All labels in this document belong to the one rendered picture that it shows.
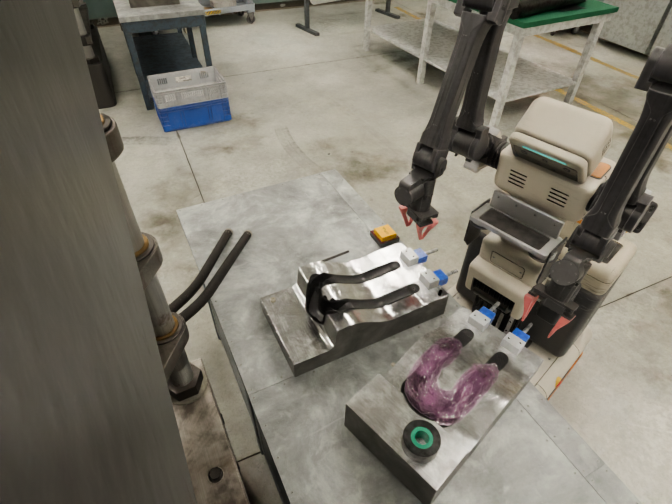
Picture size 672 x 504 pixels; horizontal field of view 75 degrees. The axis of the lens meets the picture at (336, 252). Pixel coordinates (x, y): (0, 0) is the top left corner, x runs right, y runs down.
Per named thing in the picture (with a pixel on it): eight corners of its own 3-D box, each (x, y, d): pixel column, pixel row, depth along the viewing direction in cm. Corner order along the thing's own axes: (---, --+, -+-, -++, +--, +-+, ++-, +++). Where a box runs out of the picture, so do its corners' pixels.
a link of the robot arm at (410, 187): (448, 156, 113) (421, 145, 118) (421, 172, 107) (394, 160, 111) (440, 195, 121) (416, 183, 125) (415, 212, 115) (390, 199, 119)
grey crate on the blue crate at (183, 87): (218, 81, 411) (215, 65, 400) (229, 99, 384) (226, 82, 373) (150, 91, 392) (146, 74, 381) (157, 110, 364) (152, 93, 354)
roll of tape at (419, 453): (418, 419, 99) (420, 412, 97) (445, 447, 95) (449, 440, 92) (393, 441, 95) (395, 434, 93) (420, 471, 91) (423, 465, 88)
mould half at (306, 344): (398, 261, 153) (402, 231, 143) (443, 313, 136) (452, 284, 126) (262, 310, 135) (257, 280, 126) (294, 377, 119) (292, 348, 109)
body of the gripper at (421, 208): (419, 224, 123) (424, 202, 118) (400, 204, 129) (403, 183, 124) (438, 218, 125) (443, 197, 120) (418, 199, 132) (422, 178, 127)
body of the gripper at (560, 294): (569, 317, 101) (587, 290, 98) (528, 292, 106) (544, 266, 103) (575, 311, 105) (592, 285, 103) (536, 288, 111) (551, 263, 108)
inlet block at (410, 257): (431, 250, 147) (434, 238, 144) (440, 260, 144) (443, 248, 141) (398, 262, 143) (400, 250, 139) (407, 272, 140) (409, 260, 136)
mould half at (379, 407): (458, 316, 135) (466, 293, 127) (537, 370, 122) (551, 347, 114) (344, 425, 109) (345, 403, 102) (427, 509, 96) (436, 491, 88)
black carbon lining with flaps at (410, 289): (394, 263, 142) (398, 241, 135) (423, 297, 131) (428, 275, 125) (295, 299, 130) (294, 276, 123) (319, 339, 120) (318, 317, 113)
